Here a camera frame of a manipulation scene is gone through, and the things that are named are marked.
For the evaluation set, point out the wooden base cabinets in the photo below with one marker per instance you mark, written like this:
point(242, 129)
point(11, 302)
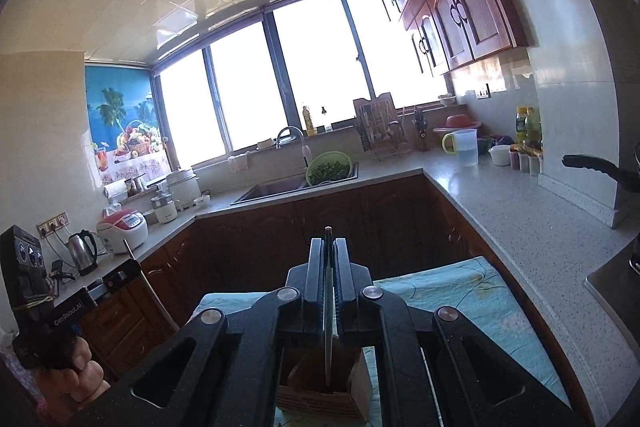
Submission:
point(260, 237)

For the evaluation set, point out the wooden chopstick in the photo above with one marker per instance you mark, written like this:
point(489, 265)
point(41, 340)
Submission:
point(152, 292)

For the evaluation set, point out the small white dishes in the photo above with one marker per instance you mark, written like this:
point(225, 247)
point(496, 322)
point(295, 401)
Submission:
point(201, 202)

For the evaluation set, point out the kitchen sink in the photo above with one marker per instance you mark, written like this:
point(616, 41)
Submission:
point(275, 189)

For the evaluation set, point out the white lidded bowl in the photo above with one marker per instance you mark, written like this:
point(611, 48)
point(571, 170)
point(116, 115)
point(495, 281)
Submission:
point(499, 155)

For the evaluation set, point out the paper towel roll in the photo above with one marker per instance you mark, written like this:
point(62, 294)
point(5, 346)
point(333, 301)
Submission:
point(115, 190)

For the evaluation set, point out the teal floral tablecloth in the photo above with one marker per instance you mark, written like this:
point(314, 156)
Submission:
point(475, 307)

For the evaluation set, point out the red basin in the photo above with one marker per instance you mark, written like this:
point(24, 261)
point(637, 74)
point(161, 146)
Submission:
point(457, 123)

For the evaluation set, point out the white electric steamer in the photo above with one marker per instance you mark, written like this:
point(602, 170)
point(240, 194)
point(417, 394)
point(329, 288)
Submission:
point(182, 189)

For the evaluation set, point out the black wok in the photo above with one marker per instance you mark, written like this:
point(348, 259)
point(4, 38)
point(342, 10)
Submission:
point(595, 167)

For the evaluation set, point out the white red rice cooker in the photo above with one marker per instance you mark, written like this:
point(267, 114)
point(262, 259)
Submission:
point(122, 232)

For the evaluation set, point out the gas stove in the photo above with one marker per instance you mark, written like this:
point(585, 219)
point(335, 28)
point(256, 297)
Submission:
point(617, 282)

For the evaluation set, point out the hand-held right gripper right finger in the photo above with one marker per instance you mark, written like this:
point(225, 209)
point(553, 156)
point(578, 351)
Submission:
point(343, 277)

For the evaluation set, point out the row of spice jars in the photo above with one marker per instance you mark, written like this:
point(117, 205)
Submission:
point(525, 163)

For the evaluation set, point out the tropical fruit wall poster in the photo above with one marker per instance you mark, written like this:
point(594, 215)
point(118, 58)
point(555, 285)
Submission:
point(122, 127)

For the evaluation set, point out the person's left hand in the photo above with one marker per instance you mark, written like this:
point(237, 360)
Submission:
point(75, 382)

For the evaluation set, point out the wooden utensil holder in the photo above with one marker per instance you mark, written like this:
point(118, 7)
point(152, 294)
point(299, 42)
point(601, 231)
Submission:
point(312, 402)

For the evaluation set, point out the person's left forearm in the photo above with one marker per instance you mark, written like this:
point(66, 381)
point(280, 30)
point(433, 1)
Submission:
point(15, 392)

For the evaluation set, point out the yellow oil bottle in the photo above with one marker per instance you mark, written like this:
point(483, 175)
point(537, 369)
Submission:
point(308, 122)

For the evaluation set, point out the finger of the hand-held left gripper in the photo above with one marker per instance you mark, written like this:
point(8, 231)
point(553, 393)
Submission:
point(117, 277)

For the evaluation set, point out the chrome faucet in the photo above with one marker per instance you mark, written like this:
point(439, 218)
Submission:
point(290, 130)

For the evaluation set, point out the kitchen window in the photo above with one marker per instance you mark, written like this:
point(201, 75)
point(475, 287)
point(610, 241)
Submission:
point(310, 72)

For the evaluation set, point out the knife block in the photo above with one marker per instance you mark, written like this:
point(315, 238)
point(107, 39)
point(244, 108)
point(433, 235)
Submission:
point(422, 134)

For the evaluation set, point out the yellow green bottle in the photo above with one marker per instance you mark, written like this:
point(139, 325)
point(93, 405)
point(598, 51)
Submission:
point(535, 127)
point(521, 127)

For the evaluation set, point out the steel electric kettle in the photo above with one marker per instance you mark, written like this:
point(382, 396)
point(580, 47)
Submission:
point(82, 252)

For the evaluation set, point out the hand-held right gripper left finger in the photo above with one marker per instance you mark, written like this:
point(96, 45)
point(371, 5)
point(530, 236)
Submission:
point(316, 277)

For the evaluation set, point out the green colander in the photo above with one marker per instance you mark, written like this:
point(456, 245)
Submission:
point(327, 169)

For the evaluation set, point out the white cloth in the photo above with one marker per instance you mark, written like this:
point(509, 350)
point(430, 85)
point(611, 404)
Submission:
point(239, 162)

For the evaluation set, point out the wall socket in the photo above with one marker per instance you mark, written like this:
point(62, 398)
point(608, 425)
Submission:
point(483, 90)

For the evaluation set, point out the wall power sockets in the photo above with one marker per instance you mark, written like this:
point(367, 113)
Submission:
point(52, 224)

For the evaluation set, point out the phone on small tripod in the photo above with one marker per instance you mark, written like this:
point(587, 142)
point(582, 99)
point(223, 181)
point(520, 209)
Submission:
point(60, 271)

